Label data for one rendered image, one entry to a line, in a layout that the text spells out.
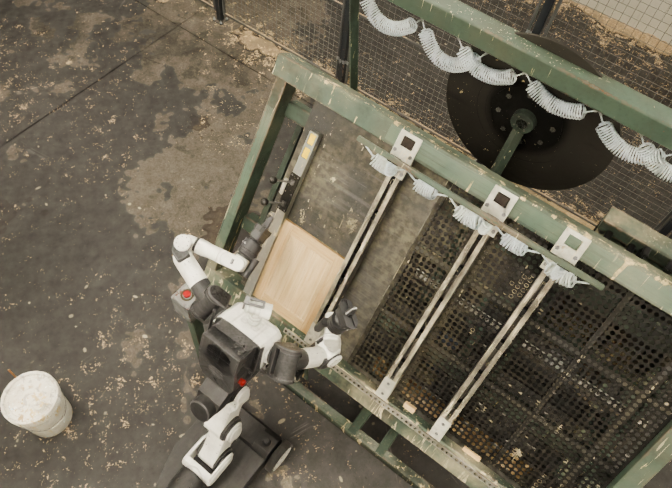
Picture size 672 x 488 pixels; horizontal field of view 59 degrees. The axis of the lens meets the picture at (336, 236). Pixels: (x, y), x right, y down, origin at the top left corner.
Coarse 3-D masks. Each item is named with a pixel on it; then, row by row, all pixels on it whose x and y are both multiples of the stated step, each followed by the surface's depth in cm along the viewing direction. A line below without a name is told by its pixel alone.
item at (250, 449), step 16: (240, 416) 347; (192, 432) 342; (256, 432) 343; (272, 432) 344; (176, 448) 336; (240, 448) 339; (256, 448) 338; (272, 448) 337; (176, 464) 332; (240, 464) 335; (256, 464) 335; (160, 480) 327; (176, 480) 311; (192, 480) 311; (224, 480) 329; (240, 480) 330
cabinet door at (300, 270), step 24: (288, 240) 292; (312, 240) 286; (288, 264) 296; (312, 264) 290; (336, 264) 283; (264, 288) 307; (288, 288) 300; (312, 288) 293; (288, 312) 304; (312, 312) 297
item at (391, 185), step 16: (416, 144) 240; (400, 176) 246; (384, 192) 257; (384, 208) 258; (368, 224) 266; (368, 240) 266; (352, 256) 274; (352, 272) 275; (336, 288) 284; (336, 304) 285; (320, 336) 295
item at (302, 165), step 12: (312, 132) 268; (300, 156) 274; (312, 156) 274; (300, 168) 276; (300, 180) 279; (276, 216) 289; (276, 228) 291; (264, 252) 298; (264, 264) 301; (252, 276) 306; (252, 288) 308
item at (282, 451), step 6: (282, 444) 341; (288, 444) 343; (276, 450) 337; (282, 450) 338; (288, 450) 350; (276, 456) 336; (282, 456) 348; (270, 462) 336; (276, 462) 335; (270, 468) 337; (276, 468) 346
